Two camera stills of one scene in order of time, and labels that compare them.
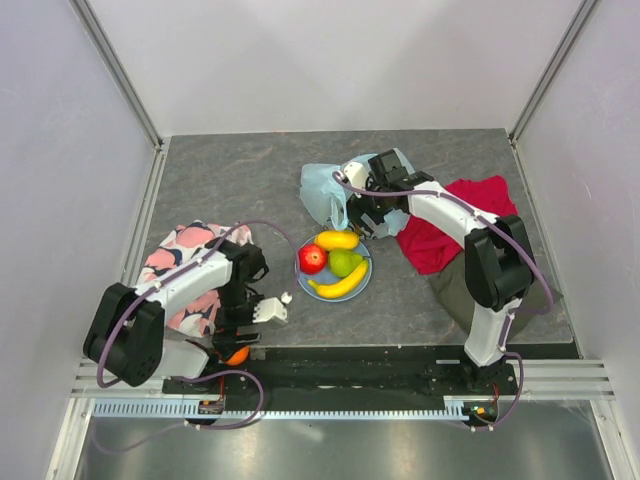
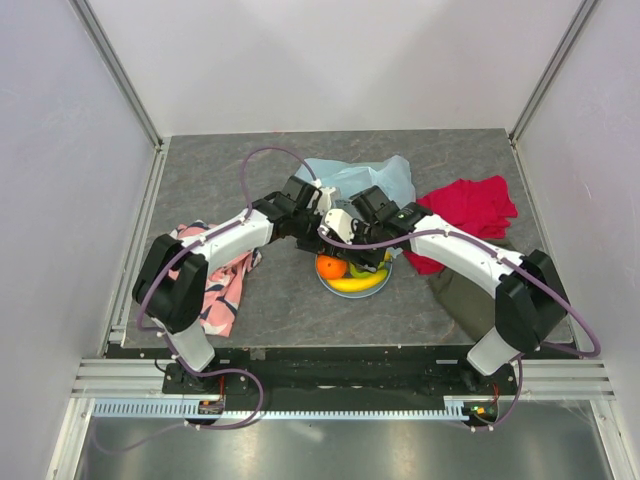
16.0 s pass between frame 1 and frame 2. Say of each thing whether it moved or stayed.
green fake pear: moved
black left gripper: moved
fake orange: moved
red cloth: stayed
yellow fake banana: moved
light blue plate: moved
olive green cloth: stayed
